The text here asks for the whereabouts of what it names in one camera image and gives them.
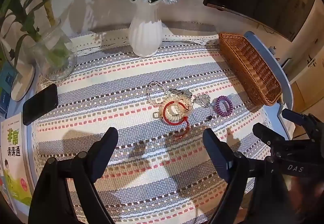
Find cream spiral hair tie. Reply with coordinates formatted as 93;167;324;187
162;96;191;122

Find red string bracelet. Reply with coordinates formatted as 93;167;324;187
163;102;194;142

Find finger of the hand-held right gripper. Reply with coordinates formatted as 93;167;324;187
281;109;317;129
253;123;287;150

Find silver crystal ornament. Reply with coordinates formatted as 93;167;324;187
191;93;212;108

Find yellow and white workbook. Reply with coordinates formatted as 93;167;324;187
0;113;32;214

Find blue books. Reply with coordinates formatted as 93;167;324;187
0;62;18;115

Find cream lace cloth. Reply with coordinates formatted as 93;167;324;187
68;29;219;55

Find white ribbed ceramic vase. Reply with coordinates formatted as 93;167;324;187
129;1;162;57

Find striped woven tablecloth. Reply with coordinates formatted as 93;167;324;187
30;24;281;224

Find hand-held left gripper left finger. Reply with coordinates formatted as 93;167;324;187
28;127;119;224

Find light wooden cabinet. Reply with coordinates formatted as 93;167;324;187
278;0;324;138

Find black smartphone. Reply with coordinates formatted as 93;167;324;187
22;84;59;125

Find clear bead chain bracelet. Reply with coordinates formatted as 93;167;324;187
145;81;169;119

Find brown wicker basket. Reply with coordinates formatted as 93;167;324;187
218;33;282;106

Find blue-edged table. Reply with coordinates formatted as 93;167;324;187
5;31;294;224

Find white round disc base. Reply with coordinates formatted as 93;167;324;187
10;62;36;101

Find purple spiral hair tie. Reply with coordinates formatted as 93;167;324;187
215;96;234;117

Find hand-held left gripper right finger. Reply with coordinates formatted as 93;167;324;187
202;128;291;224

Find silver hair clip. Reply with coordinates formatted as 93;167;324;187
167;88;193;96

